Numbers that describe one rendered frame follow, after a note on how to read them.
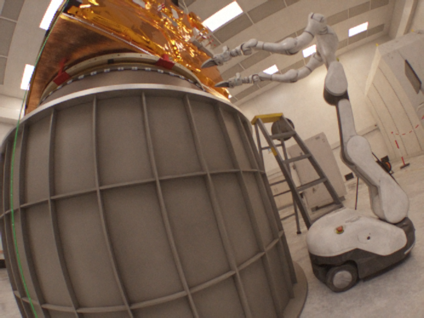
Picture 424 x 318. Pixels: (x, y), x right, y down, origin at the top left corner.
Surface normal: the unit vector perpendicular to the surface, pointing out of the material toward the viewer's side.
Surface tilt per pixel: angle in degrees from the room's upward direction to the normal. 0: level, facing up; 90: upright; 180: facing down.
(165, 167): 90
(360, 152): 90
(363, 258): 90
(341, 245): 90
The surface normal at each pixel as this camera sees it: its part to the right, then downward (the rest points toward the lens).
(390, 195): -0.46, -0.13
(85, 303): 0.12, -0.32
